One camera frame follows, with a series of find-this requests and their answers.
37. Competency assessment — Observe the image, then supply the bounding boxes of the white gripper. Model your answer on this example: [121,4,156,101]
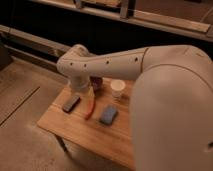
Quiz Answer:
[69,76,95,108]

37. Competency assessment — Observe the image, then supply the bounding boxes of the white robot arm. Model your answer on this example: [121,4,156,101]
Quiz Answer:
[57,44,213,171]

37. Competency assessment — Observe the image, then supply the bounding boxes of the white ceramic cup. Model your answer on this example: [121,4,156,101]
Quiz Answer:
[110,80,126,98]

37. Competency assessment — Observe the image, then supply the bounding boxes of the dark purple bowl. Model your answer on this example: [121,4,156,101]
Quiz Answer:
[90,77,103,91]

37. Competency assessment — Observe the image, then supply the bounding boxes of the dark grey block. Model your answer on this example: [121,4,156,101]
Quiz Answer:
[62,94,80,113]

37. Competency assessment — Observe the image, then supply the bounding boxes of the wooden table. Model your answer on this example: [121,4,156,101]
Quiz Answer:
[37,78,135,171]

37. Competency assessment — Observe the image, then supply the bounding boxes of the blue sponge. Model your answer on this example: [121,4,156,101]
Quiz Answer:
[99,106,118,125]

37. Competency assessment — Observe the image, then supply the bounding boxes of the wooden shelf rail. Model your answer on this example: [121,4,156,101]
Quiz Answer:
[30,0,213,42]

